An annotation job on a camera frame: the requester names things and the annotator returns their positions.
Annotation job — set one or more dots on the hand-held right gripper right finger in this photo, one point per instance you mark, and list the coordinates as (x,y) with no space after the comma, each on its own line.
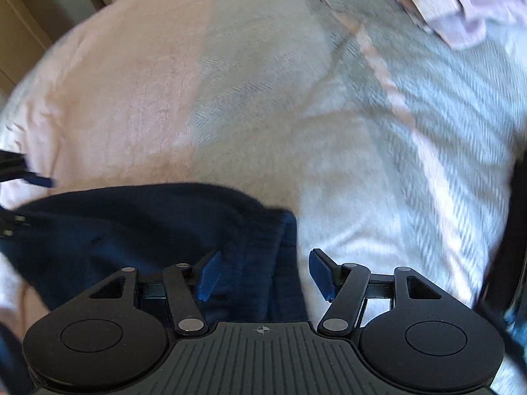
(321,273)

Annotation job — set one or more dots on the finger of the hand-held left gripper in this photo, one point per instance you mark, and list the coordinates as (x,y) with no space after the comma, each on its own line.
(38,180)
(14,221)

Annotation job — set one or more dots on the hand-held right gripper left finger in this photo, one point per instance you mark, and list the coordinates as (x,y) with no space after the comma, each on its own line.
(209,276)

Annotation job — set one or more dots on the navy blue fleece garment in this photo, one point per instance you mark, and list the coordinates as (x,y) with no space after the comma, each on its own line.
(136,230)

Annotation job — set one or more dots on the dark cloth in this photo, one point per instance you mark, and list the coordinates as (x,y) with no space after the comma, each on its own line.
(508,222)

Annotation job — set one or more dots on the pale pink garment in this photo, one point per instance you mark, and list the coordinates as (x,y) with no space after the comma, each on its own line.
(457,0)

